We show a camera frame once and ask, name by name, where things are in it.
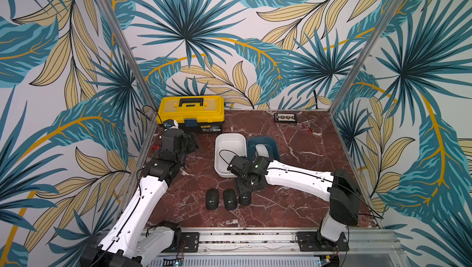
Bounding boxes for black mouse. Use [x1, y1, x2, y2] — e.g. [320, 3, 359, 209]
[238, 193, 252, 206]
[205, 188, 220, 210]
[223, 188, 238, 211]

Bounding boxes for white mouse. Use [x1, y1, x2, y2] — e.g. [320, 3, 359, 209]
[255, 144, 270, 158]

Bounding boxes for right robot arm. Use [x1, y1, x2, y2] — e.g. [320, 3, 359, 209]
[227, 156, 363, 244]

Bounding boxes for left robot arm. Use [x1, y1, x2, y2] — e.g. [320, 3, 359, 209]
[79, 128, 200, 267]

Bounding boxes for dark teal storage box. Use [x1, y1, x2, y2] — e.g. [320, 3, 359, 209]
[247, 136, 280, 161]

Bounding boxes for white storage box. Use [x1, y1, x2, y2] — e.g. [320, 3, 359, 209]
[215, 133, 247, 178]

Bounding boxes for yellow black toolbox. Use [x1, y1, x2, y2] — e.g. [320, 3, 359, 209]
[156, 96, 225, 133]

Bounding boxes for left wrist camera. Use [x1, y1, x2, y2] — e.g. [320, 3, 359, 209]
[163, 119, 179, 130]

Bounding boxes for black wall socket plate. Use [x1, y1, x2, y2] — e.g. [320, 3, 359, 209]
[274, 113, 297, 124]

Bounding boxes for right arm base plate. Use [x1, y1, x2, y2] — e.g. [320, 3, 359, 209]
[295, 231, 349, 252]

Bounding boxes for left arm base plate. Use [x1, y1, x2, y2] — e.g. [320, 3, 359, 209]
[171, 232, 200, 253]

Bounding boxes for aluminium front rail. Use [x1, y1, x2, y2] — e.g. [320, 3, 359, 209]
[141, 225, 410, 267]

